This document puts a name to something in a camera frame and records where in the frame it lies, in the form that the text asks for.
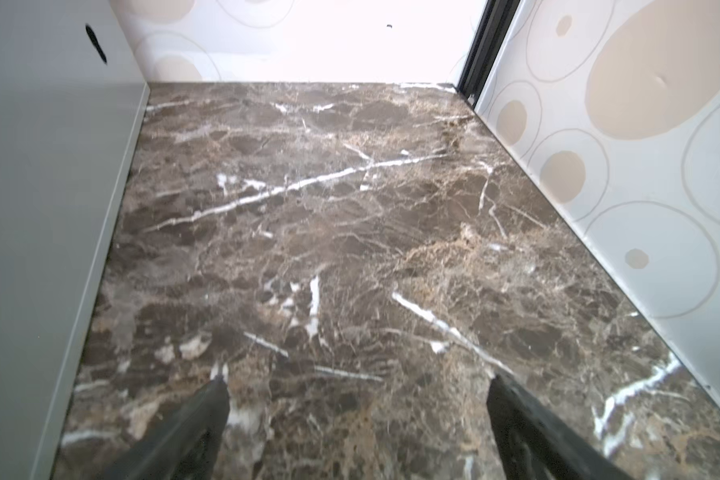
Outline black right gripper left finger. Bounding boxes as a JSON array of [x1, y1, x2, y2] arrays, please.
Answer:
[[98, 376, 230, 479]]

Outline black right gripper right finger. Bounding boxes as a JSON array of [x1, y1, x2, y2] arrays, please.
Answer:
[[486, 372, 630, 480]]

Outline grey metal cabinet box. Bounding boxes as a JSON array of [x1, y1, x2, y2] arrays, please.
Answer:
[[0, 1, 149, 479]]

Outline black corner frame post right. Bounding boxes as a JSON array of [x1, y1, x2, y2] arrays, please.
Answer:
[[456, 0, 520, 107]]

